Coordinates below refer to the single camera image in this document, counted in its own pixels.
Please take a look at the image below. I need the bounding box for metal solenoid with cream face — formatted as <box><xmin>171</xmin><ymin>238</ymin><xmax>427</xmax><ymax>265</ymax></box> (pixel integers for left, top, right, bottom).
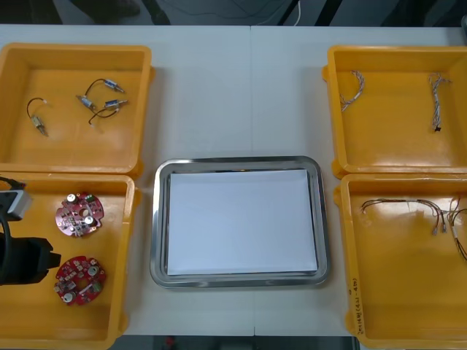
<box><xmin>26</xmin><ymin>97</ymin><xmax>50</xmax><ymax>138</ymax></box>

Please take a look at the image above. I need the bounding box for round red circuit board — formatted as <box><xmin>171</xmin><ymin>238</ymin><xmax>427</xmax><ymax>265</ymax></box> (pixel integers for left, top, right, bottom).
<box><xmin>53</xmin><ymin>256</ymin><xmax>107</xmax><ymax>304</ymax></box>
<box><xmin>54</xmin><ymin>192</ymin><xmax>106</xmax><ymax>238</ymax></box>

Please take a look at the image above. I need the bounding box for red green white harness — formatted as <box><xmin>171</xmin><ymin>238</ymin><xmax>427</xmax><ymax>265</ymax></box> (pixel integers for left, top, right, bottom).
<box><xmin>447</xmin><ymin>195</ymin><xmax>467</xmax><ymax>263</ymax></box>

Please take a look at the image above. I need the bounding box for twisted blue-white wire harness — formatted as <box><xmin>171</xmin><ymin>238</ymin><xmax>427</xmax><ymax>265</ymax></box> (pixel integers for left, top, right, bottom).
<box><xmin>427</xmin><ymin>71</ymin><xmax>453</xmax><ymax>133</ymax></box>

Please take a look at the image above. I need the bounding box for loose harness with metal terminals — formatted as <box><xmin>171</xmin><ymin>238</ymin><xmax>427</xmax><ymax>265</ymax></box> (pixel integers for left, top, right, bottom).
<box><xmin>359</xmin><ymin>198</ymin><xmax>449</xmax><ymax>236</ymax></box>

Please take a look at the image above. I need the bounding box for steel tray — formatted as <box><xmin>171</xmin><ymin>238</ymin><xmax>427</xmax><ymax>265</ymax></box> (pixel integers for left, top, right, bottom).
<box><xmin>149</xmin><ymin>155</ymin><xmax>332</xmax><ymax>289</ymax></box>

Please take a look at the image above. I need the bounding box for black stand leg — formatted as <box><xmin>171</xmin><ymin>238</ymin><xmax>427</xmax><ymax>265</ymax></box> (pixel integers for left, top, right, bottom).
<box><xmin>315</xmin><ymin>0</ymin><xmax>346</xmax><ymax>26</ymax></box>
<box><xmin>277</xmin><ymin>0</ymin><xmax>301</xmax><ymax>26</ymax></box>
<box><xmin>142</xmin><ymin>0</ymin><xmax>171</xmax><ymax>25</ymax></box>

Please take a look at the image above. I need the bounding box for twisted multicolour wire harness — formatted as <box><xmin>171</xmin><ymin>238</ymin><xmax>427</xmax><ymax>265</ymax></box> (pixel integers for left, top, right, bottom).
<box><xmin>339</xmin><ymin>69</ymin><xmax>366</xmax><ymax>112</ymax></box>

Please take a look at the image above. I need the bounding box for yellow-orange plastic bin with handwriting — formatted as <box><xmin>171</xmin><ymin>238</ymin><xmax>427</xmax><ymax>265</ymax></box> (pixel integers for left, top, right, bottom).
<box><xmin>333</xmin><ymin>174</ymin><xmax>467</xmax><ymax>350</ymax></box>

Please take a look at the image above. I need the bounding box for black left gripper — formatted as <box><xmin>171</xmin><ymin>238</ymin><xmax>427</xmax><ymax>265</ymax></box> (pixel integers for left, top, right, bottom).
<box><xmin>0</xmin><ymin>236</ymin><xmax>62</xmax><ymax>287</ymax></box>

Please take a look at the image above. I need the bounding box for metal solenoid with blue label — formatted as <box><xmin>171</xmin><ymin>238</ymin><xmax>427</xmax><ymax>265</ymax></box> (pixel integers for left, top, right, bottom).
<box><xmin>87</xmin><ymin>98</ymin><xmax>129</xmax><ymax>129</ymax></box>
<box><xmin>85</xmin><ymin>78</ymin><xmax>126</xmax><ymax>96</ymax></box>

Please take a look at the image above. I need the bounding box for metal solenoid with black cable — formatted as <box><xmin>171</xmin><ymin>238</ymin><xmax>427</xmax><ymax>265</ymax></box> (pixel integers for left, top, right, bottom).
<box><xmin>75</xmin><ymin>93</ymin><xmax>96</xmax><ymax>112</ymax></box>

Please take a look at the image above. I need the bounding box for white paper sheet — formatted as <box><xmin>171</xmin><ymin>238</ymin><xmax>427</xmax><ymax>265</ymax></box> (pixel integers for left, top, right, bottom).
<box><xmin>166</xmin><ymin>168</ymin><xmax>318</xmax><ymax>276</ymax></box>

